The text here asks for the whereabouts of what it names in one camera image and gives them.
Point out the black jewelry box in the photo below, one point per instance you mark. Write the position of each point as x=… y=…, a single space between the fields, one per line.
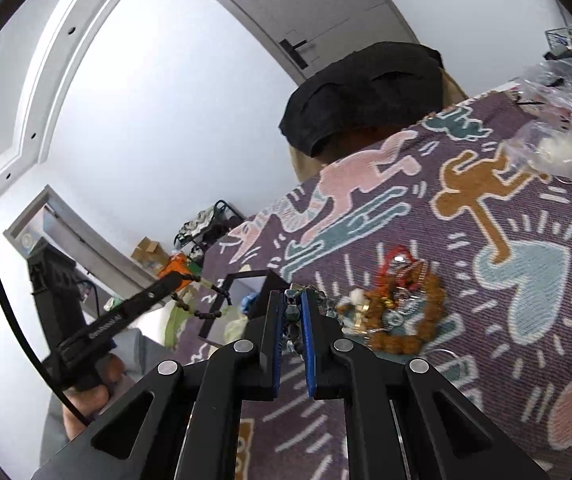
x=247 y=274

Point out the grey door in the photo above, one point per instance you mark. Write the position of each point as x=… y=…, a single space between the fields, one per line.
x=326 y=5

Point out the cardboard box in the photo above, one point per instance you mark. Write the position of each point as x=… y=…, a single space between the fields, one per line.
x=147 y=250

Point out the clear plastic bag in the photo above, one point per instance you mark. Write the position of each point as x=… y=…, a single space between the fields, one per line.
x=556 y=110

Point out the grey side doorway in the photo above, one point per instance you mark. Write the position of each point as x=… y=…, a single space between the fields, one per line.
x=66 y=225

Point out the purple printed blanket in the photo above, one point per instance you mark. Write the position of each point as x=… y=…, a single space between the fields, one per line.
x=416 y=210

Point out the green rug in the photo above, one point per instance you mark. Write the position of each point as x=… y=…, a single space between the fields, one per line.
x=173 y=325

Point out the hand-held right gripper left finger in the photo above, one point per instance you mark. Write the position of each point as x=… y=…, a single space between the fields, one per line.
x=278 y=342

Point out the grey sofa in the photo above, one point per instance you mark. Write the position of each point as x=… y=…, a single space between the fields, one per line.
x=138 y=350

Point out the orange bag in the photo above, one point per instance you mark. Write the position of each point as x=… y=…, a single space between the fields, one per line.
x=173 y=264

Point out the black shoe rack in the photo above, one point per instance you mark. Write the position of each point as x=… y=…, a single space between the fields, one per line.
x=206 y=225

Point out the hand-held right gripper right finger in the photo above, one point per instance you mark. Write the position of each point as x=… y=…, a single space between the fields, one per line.
x=309 y=345

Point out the pile of mixed jewelry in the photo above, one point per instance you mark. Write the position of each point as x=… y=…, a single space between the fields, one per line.
x=396 y=310

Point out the person's left hand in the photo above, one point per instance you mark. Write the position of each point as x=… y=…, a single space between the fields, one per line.
x=83 y=405

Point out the tan chair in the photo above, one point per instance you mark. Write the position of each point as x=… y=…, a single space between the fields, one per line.
x=453 y=92

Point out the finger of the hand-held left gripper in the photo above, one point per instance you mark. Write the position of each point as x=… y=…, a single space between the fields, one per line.
x=156 y=294

